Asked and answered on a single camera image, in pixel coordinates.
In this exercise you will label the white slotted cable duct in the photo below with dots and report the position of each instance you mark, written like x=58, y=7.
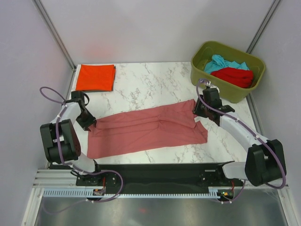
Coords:
x=105, y=193

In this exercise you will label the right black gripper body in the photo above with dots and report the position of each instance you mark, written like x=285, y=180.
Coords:
x=201, y=109

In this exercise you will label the olive green plastic basket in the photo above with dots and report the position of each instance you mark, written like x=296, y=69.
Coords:
x=228, y=91

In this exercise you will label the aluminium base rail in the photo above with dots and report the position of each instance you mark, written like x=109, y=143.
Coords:
x=63, y=177

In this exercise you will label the pink t-shirt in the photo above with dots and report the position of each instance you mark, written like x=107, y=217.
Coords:
x=134, y=131

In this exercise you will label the left aluminium frame post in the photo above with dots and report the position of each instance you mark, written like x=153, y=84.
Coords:
x=51, y=27

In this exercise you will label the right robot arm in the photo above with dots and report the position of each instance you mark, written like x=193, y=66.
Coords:
x=265, y=162

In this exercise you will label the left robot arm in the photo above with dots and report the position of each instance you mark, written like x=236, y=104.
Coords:
x=60, y=141

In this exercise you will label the folded orange t-shirt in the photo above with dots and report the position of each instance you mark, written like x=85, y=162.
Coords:
x=95, y=76

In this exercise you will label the turquoise t-shirt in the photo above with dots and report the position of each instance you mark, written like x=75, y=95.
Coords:
x=218, y=63

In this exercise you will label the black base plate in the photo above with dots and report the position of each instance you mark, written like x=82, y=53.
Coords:
x=146, y=177

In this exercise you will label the red t-shirt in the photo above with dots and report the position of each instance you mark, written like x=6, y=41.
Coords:
x=238, y=77

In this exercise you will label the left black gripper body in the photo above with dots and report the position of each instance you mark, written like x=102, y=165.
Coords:
x=85, y=119

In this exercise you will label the right aluminium frame post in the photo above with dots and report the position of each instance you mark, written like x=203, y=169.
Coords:
x=265, y=22

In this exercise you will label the aluminium frame post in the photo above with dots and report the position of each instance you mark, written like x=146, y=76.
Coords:
x=51, y=27
x=265, y=22

